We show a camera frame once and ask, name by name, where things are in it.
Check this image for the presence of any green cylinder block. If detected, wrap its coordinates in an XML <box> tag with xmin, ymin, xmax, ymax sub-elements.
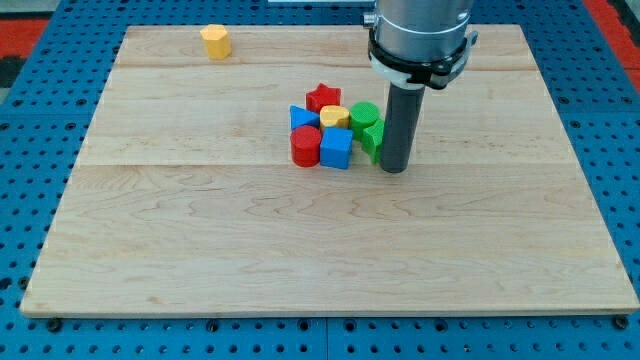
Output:
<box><xmin>350</xmin><ymin>101</ymin><xmax>380</xmax><ymax>141</ymax></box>

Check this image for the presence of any green angular block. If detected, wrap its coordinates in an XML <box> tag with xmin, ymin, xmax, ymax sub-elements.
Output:
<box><xmin>361</xmin><ymin>118</ymin><xmax>385</xmax><ymax>164</ymax></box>

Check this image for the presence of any yellow rounded block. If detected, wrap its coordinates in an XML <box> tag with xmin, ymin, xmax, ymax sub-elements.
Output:
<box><xmin>320</xmin><ymin>105</ymin><xmax>350</xmax><ymax>132</ymax></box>

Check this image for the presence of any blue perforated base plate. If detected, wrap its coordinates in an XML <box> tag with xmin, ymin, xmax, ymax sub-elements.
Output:
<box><xmin>1</xmin><ymin>0</ymin><xmax>639</xmax><ymax>359</ymax></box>

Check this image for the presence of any yellow hexagon block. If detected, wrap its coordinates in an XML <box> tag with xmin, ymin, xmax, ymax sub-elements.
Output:
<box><xmin>200</xmin><ymin>24</ymin><xmax>232</xmax><ymax>60</ymax></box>

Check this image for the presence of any blue triangle block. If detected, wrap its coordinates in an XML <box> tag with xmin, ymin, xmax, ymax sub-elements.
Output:
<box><xmin>289</xmin><ymin>105</ymin><xmax>320</xmax><ymax>130</ymax></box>

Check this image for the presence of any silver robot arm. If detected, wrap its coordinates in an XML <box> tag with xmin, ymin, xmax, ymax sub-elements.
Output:
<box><xmin>362</xmin><ymin>0</ymin><xmax>478</xmax><ymax>90</ymax></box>

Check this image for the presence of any red star block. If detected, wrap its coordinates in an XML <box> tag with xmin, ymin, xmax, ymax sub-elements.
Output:
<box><xmin>305</xmin><ymin>83</ymin><xmax>342</xmax><ymax>113</ymax></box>

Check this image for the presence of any blue cube block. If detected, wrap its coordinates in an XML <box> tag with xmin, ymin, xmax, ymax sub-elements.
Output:
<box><xmin>320</xmin><ymin>127</ymin><xmax>353</xmax><ymax>169</ymax></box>

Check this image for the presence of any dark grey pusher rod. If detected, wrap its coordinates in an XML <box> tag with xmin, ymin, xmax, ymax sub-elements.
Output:
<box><xmin>380</xmin><ymin>84</ymin><xmax>425</xmax><ymax>173</ymax></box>

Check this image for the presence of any wooden board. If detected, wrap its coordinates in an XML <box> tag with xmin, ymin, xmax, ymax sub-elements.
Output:
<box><xmin>20</xmin><ymin>25</ymin><xmax>639</xmax><ymax>318</ymax></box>

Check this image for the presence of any red cylinder block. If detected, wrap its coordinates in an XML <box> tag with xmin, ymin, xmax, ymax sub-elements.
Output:
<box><xmin>290</xmin><ymin>125</ymin><xmax>322</xmax><ymax>167</ymax></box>

